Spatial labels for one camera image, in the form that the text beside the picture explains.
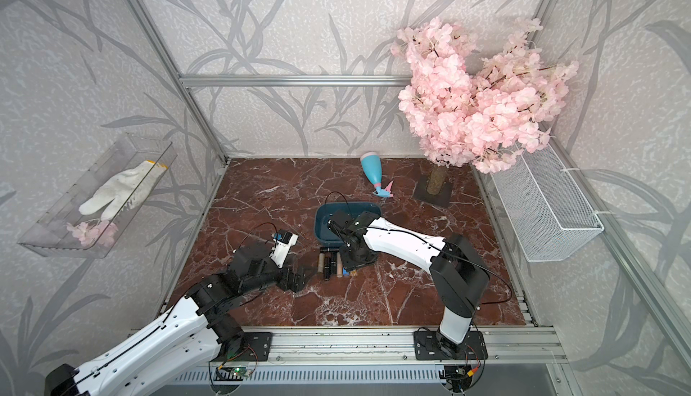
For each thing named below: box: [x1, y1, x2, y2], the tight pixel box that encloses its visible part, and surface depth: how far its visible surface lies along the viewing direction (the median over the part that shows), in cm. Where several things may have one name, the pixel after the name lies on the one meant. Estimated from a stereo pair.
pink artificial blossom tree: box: [390, 18, 580, 195], surface depth 66 cm
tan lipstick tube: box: [335, 251, 343, 279], surface depth 89 cm
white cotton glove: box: [78, 160, 169, 222], surface depth 69 cm
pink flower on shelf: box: [66, 218, 119, 248], surface depth 60 cm
